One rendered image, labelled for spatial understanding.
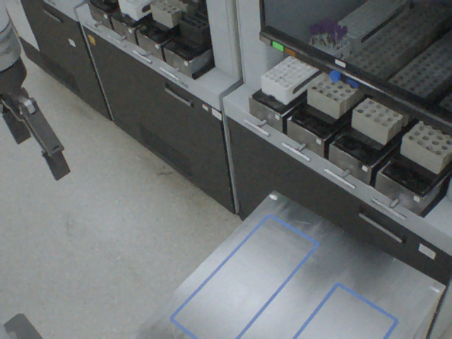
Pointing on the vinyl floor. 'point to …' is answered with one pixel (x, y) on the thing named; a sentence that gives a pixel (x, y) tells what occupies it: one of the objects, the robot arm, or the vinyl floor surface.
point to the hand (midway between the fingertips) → (40, 152)
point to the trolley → (296, 285)
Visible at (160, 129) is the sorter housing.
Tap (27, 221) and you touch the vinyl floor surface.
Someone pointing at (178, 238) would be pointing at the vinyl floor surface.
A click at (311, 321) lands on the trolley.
